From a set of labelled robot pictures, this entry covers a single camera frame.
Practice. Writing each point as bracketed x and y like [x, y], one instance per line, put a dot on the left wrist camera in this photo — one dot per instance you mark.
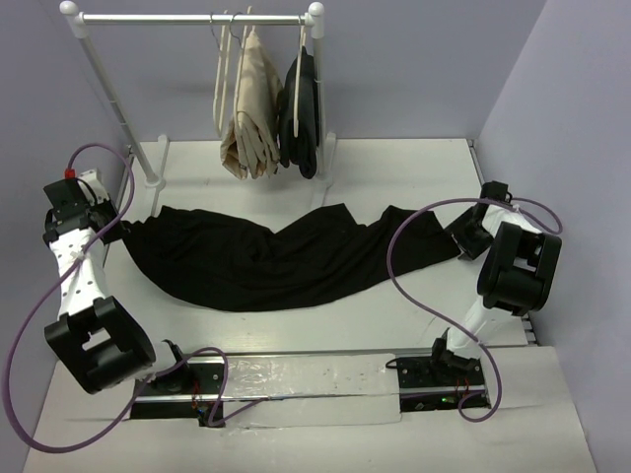
[86, 187]

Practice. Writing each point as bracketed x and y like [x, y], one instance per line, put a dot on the cream hanger under black trousers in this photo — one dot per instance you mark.
[296, 97]

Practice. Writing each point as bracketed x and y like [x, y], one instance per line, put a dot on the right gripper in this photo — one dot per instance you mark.
[457, 228]

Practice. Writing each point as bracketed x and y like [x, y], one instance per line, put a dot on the black trousers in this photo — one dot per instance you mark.
[235, 265]
[301, 150]

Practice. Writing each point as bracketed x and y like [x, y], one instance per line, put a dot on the beige trousers on hanger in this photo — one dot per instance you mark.
[250, 149]

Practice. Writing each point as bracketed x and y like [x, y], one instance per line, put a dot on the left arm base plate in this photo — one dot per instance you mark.
[188, 393]

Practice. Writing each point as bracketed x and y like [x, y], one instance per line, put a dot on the cream wooden hanger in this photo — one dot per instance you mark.
[224, 43]

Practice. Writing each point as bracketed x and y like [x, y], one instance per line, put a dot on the black trousers on hanger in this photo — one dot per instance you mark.
[301, 150]

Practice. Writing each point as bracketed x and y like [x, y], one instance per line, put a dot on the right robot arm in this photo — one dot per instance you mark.
[515, 278]

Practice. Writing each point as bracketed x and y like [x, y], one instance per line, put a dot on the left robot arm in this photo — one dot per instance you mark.
[94, 336]

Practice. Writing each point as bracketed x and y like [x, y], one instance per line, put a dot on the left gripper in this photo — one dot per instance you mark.
[104, 204]

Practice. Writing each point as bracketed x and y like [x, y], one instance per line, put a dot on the white clothes rack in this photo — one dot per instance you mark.
[79, 21]

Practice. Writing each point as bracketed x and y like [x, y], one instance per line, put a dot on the cream hanger under beige trousers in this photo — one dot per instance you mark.
[240, 70]

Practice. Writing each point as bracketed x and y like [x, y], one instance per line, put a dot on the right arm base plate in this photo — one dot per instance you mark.
[426, 385]

